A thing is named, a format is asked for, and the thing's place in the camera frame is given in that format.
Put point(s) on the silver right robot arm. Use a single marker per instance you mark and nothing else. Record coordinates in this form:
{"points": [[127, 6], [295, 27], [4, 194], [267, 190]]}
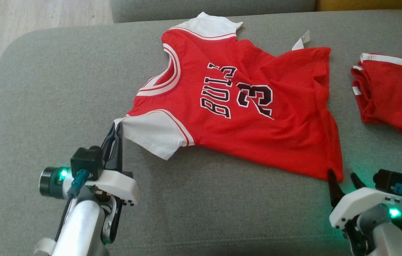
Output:
{"points": [[389, 238]]}

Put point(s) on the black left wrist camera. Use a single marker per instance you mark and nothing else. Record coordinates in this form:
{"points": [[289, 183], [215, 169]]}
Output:
{"points": [[86, 161]]}

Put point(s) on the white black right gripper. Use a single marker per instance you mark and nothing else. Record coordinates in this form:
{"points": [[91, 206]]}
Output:
{"points": [[360, 202]]}

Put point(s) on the red white-trimmed shorts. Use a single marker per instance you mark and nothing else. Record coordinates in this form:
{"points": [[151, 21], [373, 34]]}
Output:
{"points": [[392, 96]]}

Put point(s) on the yellow sofa backrest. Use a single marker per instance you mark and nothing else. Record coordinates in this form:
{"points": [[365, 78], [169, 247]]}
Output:
{"points": [[364, 3]]}

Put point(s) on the grey fabric sofa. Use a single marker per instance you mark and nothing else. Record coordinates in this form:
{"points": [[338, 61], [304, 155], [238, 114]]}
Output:
{"points": [[222, 213]]}

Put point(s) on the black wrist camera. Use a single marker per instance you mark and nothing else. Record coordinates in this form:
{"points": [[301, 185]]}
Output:
{"points": [[389, 179], [86, 161]]}

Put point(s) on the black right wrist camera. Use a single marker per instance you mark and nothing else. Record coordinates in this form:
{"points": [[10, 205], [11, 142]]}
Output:
{"points": [[389, 179]]}

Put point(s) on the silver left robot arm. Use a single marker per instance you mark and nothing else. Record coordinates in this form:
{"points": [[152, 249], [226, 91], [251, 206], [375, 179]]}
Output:
{"points": [[80, 227]]}

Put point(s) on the grey rounded sofa cushion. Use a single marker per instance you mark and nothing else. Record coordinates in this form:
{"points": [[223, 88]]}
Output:
{"points": [[204, 9]]}

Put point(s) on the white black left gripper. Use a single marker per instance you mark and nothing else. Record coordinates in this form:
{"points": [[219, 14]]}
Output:
{"points": [[115, 185]]}

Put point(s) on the red white basketball jersey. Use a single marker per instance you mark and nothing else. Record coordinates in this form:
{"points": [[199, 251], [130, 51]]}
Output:
{"points": [[257, 124]]}

